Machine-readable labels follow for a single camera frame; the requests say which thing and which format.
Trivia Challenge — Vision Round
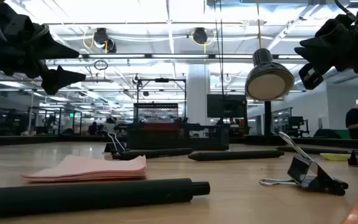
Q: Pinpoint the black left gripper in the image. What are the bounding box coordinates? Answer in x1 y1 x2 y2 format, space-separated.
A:
0 2 86 96

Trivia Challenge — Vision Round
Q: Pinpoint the pink sticky note pad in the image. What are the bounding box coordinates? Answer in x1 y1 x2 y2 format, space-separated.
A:
19 154 148 183

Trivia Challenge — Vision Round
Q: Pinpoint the black pen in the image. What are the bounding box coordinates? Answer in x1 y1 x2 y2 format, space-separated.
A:
112 147 195 161
275 146 351 156
187 150 285 162
0 177 211 220

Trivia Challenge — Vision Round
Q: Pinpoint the yellow sticky note pad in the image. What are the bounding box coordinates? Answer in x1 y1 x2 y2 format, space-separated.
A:
319 152 351 162

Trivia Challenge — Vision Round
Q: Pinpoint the black mesh desk organizer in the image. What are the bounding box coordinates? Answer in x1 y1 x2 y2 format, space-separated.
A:
126 103 229 151

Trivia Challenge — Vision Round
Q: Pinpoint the black desk lamp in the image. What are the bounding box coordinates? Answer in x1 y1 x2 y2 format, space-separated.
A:
244 48 295 146

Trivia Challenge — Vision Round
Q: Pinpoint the black background robot station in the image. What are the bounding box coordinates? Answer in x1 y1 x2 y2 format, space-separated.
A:
286 116 310 138

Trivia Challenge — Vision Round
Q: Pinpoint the green panel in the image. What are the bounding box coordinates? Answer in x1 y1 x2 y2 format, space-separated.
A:
334 129 351 140

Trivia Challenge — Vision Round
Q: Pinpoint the black background monitor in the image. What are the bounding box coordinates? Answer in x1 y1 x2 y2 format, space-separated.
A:
206 94 247 118

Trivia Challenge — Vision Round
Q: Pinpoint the black ceiling cable reel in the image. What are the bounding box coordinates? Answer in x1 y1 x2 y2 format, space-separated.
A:
191 27 209 45
92 27 117 54

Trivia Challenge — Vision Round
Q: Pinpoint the yellow hanging cord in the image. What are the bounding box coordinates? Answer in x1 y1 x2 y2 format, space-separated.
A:
255 0 262 50

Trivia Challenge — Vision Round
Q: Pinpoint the black aluminium table frame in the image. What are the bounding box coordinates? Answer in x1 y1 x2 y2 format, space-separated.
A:
0 134 358 151

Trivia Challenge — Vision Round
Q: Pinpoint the black background frame rig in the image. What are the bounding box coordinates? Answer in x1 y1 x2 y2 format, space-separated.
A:
136 77 187 125

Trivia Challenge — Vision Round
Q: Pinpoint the black hanging cable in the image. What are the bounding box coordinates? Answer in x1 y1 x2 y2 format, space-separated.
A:
213 0 225 96

